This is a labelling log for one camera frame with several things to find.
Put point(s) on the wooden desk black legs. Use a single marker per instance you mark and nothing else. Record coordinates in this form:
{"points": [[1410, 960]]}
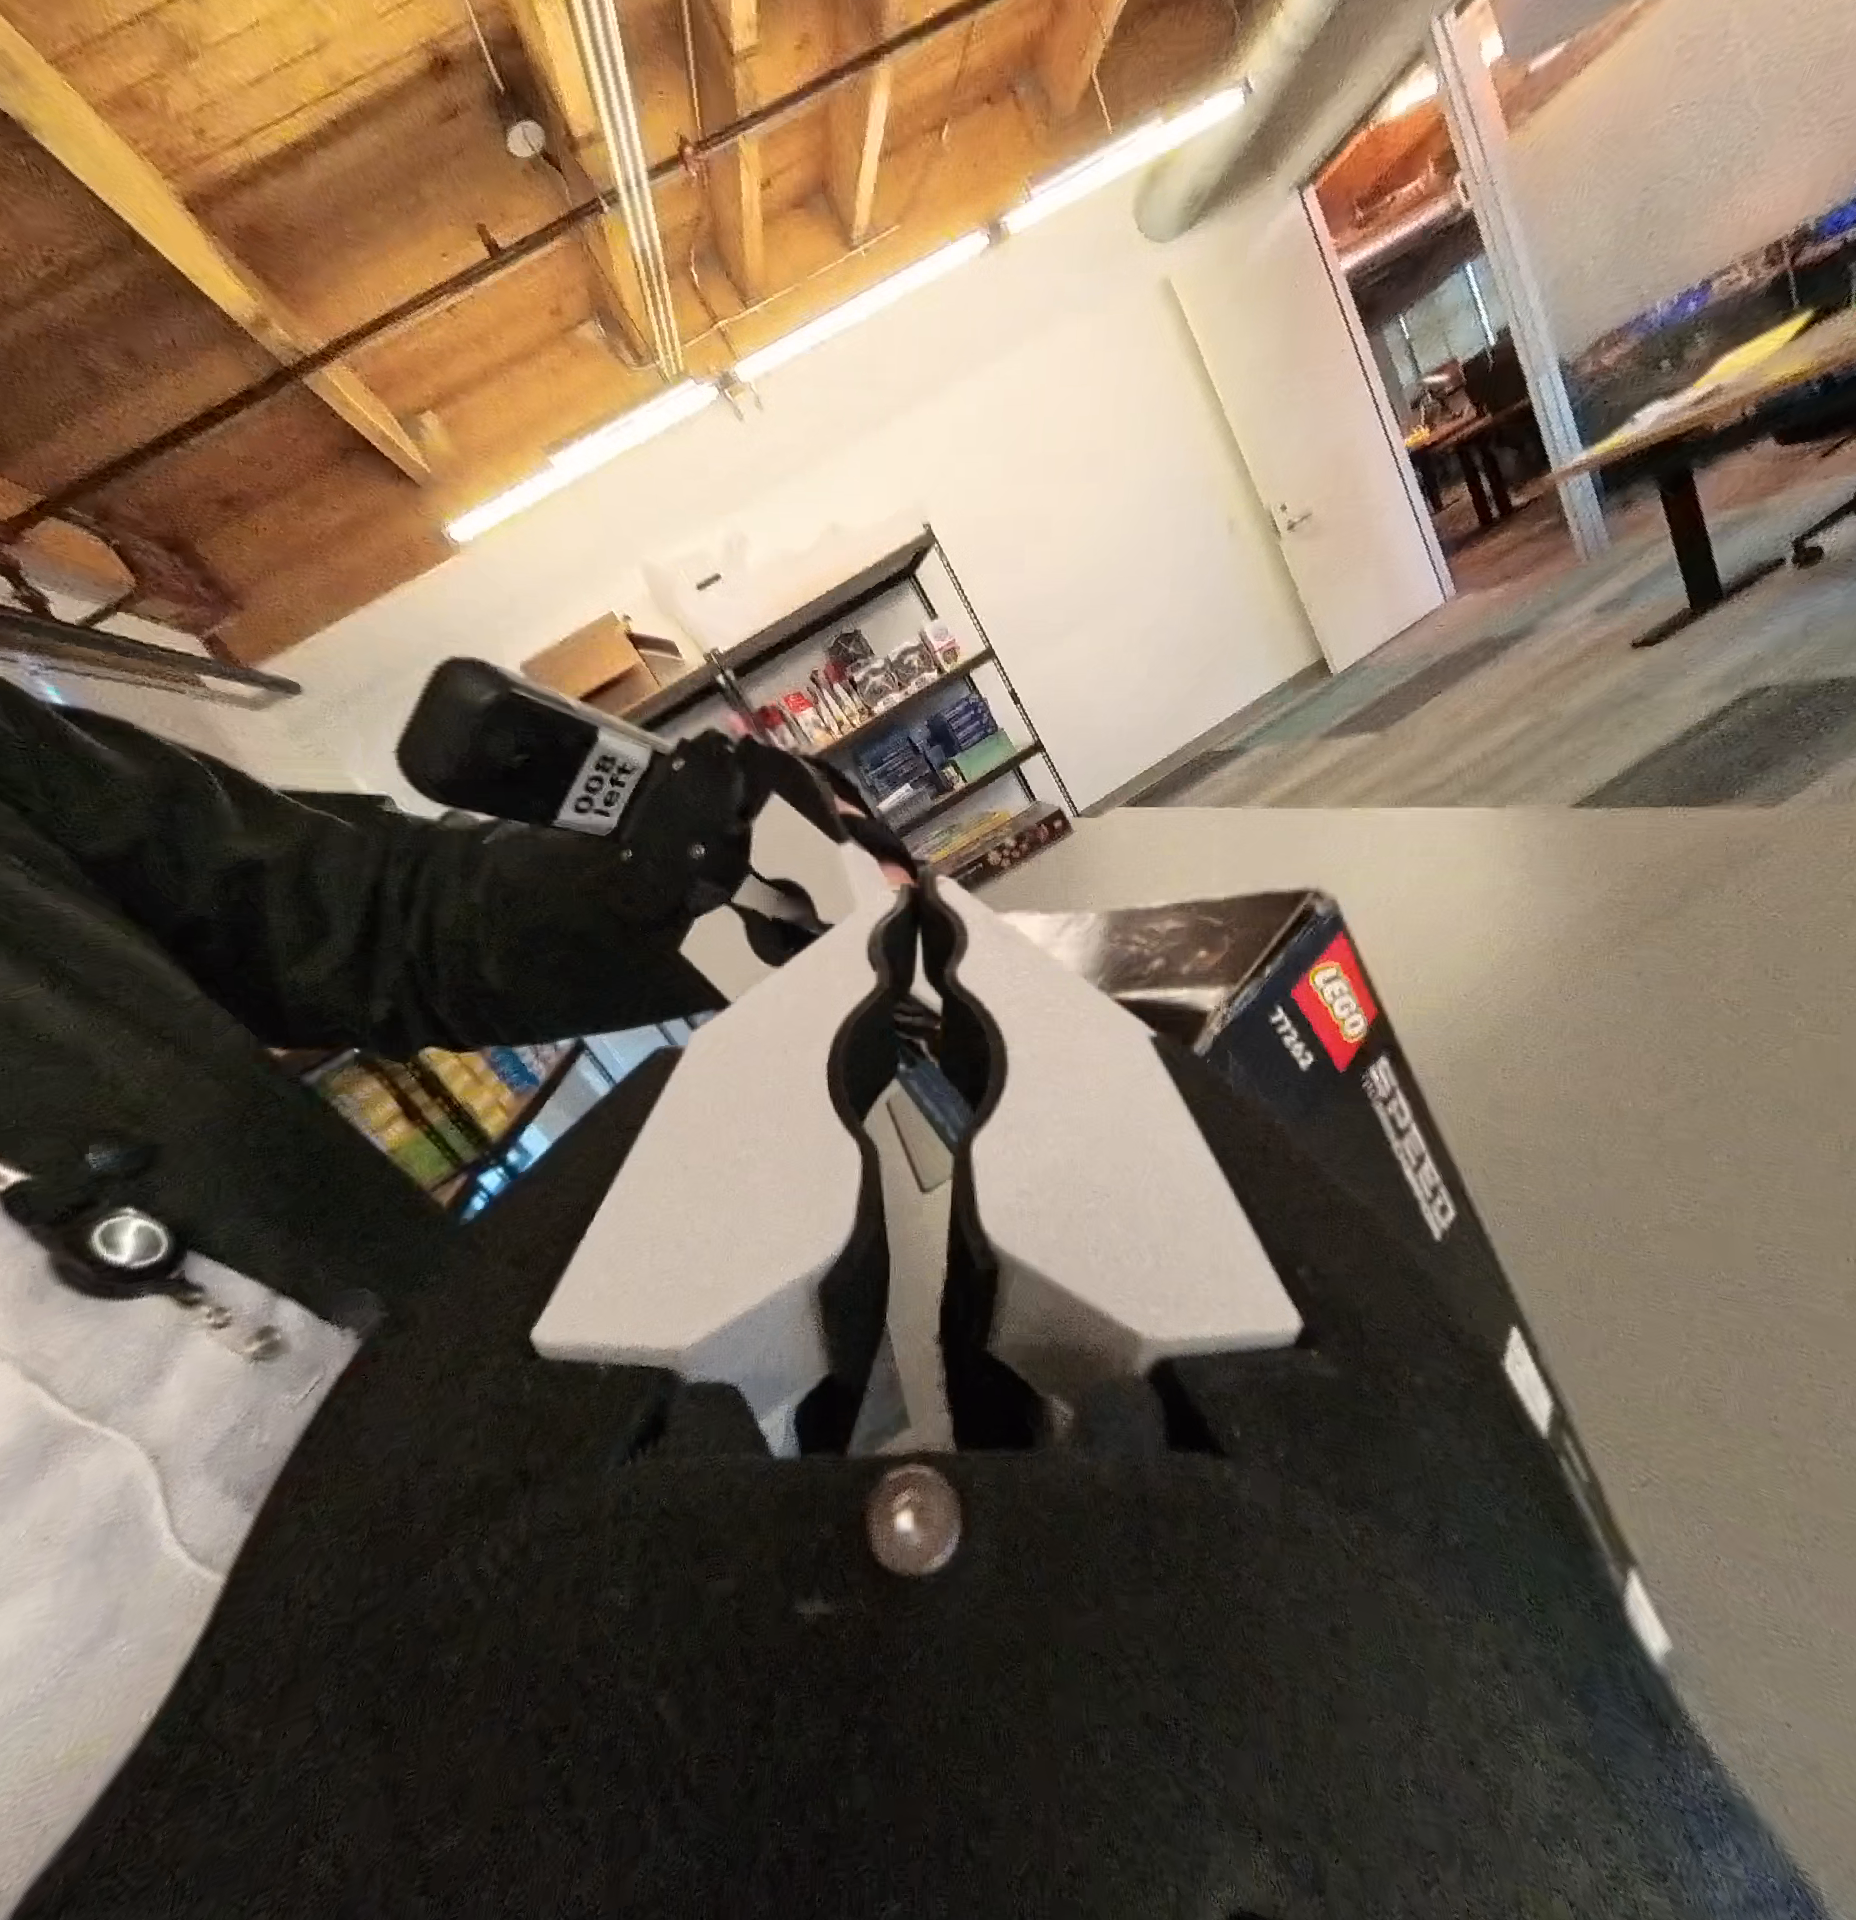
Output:
{"points": [[1693, 436]]}

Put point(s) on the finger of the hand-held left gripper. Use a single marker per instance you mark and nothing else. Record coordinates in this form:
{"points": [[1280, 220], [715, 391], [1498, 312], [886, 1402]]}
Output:
{"points": [[720, 953], [810, 862]]}

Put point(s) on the grey ceiling duct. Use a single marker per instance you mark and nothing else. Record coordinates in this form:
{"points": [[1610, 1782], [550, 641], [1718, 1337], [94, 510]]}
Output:
{"points": [[1258, 136]]}

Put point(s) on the black speed car lego box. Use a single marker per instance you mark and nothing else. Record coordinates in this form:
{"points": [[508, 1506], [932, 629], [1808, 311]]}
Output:
{"points": [[1393, 1141]]}

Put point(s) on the white door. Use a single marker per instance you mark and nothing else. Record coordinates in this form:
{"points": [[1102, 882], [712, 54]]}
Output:
{"points": [[1317, 450]]}

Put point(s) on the round white ceiling sensor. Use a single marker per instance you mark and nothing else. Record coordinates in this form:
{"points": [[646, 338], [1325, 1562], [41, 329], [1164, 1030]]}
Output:
{"points": [[526, 136]]}

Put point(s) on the black badge reel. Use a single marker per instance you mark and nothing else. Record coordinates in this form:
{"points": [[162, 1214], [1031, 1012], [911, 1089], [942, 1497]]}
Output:
{"points": [[127, 1239]]}

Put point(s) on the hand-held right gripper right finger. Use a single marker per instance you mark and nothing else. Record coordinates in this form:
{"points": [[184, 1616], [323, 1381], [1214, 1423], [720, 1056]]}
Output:
{"points": [[1124, 1200]]}

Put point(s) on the rows of small yellow boxes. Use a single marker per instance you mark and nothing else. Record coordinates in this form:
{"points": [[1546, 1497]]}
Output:
{"points": [[419, 1109]]}

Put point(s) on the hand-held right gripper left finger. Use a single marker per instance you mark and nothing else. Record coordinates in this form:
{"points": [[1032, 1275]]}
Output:
{"points": [[703, 1231]]}

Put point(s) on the black office chair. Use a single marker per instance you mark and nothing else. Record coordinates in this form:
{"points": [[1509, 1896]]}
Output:
{"points": [[1843, 436]]}

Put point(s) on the open brown cardboard box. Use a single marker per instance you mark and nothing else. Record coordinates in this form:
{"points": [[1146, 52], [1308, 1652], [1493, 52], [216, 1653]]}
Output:
{"points": [[597, 667]]}

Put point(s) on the long ceiling light strip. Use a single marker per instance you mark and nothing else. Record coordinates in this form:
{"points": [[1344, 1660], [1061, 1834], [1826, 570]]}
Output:
{"points": [[855, 293]]}

